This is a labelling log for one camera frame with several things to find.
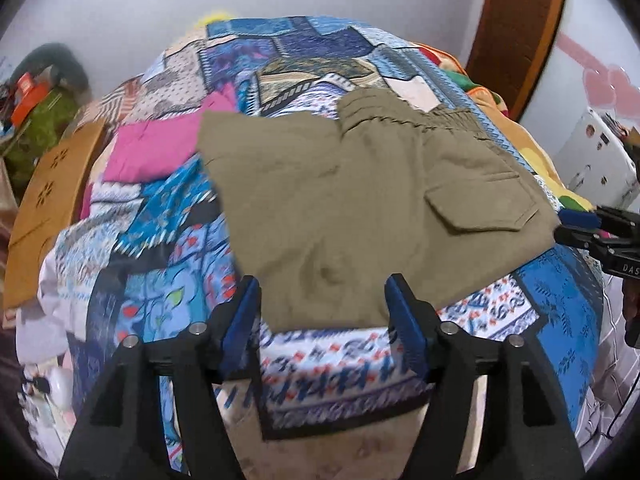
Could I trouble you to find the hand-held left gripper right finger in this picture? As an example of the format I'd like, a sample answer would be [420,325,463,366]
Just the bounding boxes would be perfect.
[383,273,587,480]

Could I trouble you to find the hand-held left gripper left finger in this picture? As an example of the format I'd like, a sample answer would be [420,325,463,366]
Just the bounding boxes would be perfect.
[59,275,263,480]

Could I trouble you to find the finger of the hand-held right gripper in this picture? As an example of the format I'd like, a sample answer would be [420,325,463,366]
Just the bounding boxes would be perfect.
[557,204,640,242]
[552,226,621,262]

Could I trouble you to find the olive green pants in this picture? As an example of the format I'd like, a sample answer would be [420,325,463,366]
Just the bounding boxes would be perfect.
[196,87,562,335]

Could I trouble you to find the white box with stickers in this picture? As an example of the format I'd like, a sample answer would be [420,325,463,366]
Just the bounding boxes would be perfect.
[552,106,640,212]

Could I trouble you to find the multicoloured fleece blanket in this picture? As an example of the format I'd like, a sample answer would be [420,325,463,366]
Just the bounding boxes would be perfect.
[414,42,597,212]

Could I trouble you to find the blue patchwork blanket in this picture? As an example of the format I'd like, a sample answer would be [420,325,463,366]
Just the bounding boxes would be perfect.
[37,14,607,480]

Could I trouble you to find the white striped sheet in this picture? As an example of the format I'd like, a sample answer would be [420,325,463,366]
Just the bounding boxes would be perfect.
[574,280,640,453]

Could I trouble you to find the pink cloth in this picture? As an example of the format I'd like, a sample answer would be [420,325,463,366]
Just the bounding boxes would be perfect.
[80,82,242,221]

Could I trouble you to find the wardrobe with heart stickers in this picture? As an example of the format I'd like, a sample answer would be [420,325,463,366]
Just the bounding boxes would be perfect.
[465,0,640,128]

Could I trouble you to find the pile of white clutter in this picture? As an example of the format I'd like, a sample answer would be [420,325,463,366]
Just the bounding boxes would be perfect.
[15,360,77,463]

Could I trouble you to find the bamboo lap desk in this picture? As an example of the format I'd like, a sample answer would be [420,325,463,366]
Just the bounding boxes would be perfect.
[2,119,109,311]

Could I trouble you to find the orange striped cloth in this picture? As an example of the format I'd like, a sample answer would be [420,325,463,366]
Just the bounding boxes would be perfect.
[90,76,147,121]

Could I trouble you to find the green fabric basket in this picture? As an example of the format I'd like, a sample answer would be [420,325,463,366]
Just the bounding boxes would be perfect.
[0,87,82,203]

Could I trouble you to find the orange box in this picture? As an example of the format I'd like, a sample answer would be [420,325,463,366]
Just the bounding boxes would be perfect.
[10,72,52,129]

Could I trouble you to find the grey curved pillow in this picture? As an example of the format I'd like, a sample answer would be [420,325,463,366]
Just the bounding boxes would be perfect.
[17,42,92,92]

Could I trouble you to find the yellow foam ring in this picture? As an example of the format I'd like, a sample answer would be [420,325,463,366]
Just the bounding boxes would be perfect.
[192,7,237,29]

